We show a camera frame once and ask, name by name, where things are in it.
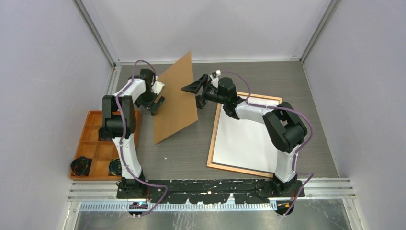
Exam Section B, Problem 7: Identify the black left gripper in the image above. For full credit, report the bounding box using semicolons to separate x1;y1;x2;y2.
135;89;165;115

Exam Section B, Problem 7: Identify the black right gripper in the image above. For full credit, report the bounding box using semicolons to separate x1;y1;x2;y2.
181;75;226;110

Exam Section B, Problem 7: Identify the brown backing board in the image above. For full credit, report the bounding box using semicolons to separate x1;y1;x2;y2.
154;52;198;144

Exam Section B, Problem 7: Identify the plant photo print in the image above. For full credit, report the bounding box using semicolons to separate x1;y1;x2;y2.
212;95;280;173

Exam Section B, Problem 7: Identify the orange wooden picture frame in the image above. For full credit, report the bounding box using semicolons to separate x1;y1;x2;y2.
206;92;283;179

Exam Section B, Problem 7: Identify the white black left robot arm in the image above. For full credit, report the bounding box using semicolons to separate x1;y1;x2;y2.
101;68;165;198

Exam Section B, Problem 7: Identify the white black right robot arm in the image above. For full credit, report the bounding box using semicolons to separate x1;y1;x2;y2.
181;71;308;197

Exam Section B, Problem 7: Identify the black tape roll upper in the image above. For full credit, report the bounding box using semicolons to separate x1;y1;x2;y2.
98;127;112;141

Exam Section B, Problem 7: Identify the black tape roll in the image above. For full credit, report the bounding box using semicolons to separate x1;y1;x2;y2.
98;127;112;141
70;156;92;177

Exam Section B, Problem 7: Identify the orange compartment tray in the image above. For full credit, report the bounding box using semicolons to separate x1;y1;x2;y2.
69;111;121;181

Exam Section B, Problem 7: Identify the dark striped tape roll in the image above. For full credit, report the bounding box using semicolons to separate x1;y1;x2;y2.
108;158;122;176

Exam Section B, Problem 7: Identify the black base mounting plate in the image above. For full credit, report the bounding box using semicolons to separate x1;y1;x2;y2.
116;179;305;205

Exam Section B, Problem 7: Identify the black tape roll lower left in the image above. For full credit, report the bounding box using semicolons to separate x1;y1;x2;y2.
70;156;92;177

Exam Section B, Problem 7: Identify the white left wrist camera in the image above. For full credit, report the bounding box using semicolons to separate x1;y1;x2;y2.
151;81;165;95

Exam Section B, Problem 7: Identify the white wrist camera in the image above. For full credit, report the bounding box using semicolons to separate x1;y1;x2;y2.
209;70;221;88
151;81;165;95

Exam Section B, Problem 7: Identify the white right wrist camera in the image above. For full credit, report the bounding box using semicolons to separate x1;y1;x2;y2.
209;70;221;88

